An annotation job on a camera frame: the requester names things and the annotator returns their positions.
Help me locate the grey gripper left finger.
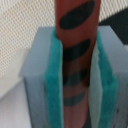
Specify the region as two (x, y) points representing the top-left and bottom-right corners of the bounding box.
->
(20, 27), (64, 128)

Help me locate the brown toy sausage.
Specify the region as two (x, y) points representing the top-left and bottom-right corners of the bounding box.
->
(55, 0), (101, 128)

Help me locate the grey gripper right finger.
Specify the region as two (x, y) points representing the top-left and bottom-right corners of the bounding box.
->
(87, 27), (128, 128)

